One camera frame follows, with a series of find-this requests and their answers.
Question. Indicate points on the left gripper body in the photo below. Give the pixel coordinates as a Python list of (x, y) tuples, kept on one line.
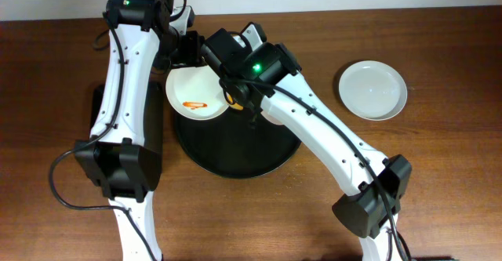
[(188, 52)]

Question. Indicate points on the white plate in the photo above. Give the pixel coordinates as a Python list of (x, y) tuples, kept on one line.
[(195, 93), (269, 118)]

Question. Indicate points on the green and yellow sponge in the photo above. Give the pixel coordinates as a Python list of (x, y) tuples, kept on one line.
[(232, 103)]

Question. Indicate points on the pale blue plate front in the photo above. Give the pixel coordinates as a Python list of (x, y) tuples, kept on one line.
[(372, 90)]

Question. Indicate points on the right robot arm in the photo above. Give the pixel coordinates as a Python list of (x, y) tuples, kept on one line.
[(266, 78)]

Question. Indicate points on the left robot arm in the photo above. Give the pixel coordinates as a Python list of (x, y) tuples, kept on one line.
[(123, 156)]

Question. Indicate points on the black rectangular tray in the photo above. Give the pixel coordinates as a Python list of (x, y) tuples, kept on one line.
[(153, 114)]

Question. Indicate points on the black round tray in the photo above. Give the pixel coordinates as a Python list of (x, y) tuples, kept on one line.
[(236, 144)]

